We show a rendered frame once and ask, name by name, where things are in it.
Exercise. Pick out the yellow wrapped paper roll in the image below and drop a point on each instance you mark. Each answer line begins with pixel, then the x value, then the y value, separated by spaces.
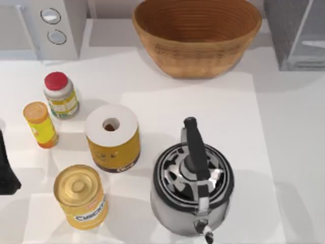
pixel 114 142

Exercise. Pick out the brown woven basket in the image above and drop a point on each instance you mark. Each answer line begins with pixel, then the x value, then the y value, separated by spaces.
pixel 195 50

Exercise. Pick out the red-capped white jar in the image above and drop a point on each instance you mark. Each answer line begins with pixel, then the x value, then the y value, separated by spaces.
pixel 61 100

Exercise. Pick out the yellow can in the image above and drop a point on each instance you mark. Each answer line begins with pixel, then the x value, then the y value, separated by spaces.
pixel 81 195

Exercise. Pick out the orange and yellow bottle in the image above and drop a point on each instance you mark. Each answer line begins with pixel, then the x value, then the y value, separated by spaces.
pixel 41 125

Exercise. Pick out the round microwave knob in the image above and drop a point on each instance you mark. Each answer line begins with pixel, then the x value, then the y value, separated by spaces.
pixel 50 15
pixel 57 36

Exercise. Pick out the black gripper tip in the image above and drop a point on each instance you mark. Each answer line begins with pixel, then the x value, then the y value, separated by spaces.
pixel 6 170

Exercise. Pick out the pale microwave oven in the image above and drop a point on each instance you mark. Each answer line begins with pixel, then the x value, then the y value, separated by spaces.
pixel 23 30

